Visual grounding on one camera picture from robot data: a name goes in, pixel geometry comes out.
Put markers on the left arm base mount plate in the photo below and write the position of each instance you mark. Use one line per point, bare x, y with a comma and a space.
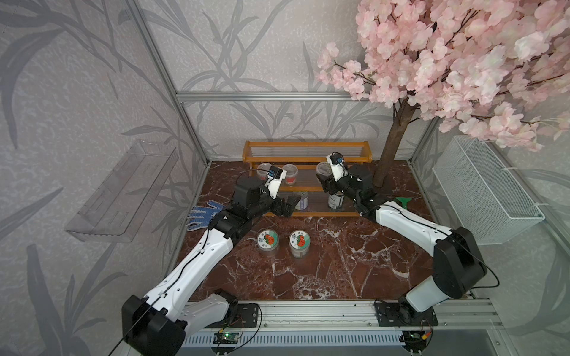
246, 315

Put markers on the aluminium front rail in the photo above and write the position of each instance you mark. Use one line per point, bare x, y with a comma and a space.
360, 315

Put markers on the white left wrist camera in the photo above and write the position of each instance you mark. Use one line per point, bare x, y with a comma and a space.
275, 176

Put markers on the circuit board right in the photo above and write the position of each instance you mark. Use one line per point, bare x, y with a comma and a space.
416, 337

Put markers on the white mesh wire basket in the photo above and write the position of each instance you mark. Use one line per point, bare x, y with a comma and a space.
486, 197

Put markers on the clear jar red label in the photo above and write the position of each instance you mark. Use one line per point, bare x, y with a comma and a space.
323, 169
291, 171

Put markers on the artificial cherry blossom tree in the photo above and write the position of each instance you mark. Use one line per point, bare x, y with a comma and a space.
478, 66

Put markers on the clear acrylic wall shelf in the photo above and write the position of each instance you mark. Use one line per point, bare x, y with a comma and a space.
115, 212

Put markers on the tomato label seed jar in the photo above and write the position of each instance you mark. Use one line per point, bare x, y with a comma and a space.
268, 241
299, 243

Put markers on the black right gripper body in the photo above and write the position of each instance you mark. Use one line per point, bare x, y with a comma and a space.
342, 185

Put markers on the purple flower seed can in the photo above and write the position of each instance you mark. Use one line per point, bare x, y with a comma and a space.
303, 201

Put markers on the orange wooden three-tier shelf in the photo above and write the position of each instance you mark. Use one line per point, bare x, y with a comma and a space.
306, 156

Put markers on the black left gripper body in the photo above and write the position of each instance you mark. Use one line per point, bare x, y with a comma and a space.
274, 205

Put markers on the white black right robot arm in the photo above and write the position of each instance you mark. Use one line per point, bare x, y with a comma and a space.
457, 262

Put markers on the clear jar black label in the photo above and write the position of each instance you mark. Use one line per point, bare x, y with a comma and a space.
262, 171

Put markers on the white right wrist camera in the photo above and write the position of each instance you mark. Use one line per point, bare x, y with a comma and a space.
335, 164

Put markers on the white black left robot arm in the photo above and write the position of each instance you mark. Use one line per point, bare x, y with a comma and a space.
158, 324

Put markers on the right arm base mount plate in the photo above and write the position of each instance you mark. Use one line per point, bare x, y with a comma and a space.
402, 314

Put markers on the green circuit board left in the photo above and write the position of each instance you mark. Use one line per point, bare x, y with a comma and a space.
226, 338

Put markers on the blue dotted work glove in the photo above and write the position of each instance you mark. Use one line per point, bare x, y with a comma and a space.
200, 216

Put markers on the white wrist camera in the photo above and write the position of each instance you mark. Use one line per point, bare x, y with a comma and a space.
275, 176
335, 164

